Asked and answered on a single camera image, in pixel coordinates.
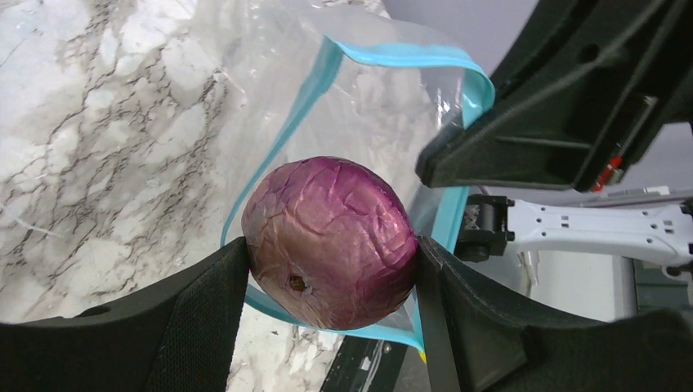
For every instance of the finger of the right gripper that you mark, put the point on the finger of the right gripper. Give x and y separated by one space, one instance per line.
580 96

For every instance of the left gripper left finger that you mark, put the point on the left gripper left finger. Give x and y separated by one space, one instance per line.
175 335

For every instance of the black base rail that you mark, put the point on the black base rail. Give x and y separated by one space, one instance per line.
363 365

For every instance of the purple red onion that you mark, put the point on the purple red onion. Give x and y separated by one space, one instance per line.
331 243

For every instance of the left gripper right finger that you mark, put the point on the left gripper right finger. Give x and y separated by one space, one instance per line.
482 336

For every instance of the clear zip top bag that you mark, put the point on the clear zip top bag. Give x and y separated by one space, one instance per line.
316 79

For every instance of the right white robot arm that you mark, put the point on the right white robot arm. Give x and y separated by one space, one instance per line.
660 235

